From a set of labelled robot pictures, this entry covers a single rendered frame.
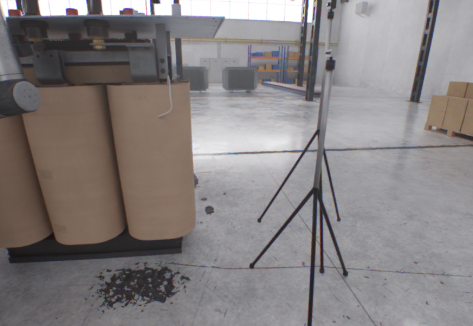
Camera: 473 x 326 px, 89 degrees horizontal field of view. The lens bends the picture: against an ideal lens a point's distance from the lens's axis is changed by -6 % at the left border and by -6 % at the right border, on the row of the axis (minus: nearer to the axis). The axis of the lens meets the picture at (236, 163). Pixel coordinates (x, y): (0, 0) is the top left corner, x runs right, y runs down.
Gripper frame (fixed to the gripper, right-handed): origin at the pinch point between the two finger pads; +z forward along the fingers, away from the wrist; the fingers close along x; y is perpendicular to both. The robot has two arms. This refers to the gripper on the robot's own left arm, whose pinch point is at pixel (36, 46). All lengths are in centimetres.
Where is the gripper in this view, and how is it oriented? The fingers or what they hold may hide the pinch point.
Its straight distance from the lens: 149.0
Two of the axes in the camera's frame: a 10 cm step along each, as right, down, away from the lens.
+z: 2.0, -5.2, 8.3
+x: -9.8, -0.8, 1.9
